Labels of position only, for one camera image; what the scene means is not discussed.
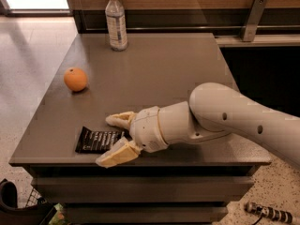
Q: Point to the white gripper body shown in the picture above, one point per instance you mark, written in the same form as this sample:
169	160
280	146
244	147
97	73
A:
145	127

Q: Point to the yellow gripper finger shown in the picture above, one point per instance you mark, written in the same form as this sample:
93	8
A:
121	120
121	152

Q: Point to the black rxbar chocolate wrapper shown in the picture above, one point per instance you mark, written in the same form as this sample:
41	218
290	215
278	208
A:
97	142

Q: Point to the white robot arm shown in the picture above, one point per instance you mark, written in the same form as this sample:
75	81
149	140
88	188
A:
212	111

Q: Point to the clear plastic water bottle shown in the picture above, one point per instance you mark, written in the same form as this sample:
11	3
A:
116	23

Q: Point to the orange fruit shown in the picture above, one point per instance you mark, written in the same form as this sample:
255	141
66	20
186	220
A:
75	79

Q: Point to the dark basket with items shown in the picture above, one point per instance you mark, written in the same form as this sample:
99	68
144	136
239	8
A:
38	213

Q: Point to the black white striped tool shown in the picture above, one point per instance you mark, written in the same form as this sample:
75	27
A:
271	213

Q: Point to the grey side shelf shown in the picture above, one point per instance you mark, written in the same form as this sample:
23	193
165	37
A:
260	41

